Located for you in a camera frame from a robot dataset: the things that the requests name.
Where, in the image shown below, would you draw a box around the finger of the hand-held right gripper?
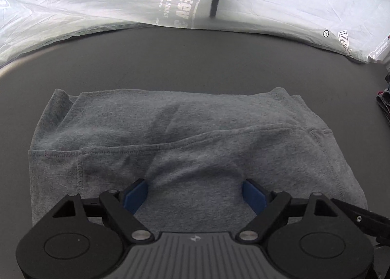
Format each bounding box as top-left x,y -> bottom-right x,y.
331,198 -> 390,244

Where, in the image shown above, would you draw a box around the white printed sheet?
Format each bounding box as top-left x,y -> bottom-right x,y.
0,0 -> 390,68

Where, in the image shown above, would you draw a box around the grey zip hoodie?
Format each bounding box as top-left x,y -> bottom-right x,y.
28,86 -> 368,235

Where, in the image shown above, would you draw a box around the blue jeans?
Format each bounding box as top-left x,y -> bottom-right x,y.
375,87 -> 390,121

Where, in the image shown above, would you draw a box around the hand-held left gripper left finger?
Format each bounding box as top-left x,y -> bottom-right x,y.
52,178 -> 152,241

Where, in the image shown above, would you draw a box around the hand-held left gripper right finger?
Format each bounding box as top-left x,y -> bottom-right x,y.
239,178 -> 340,241

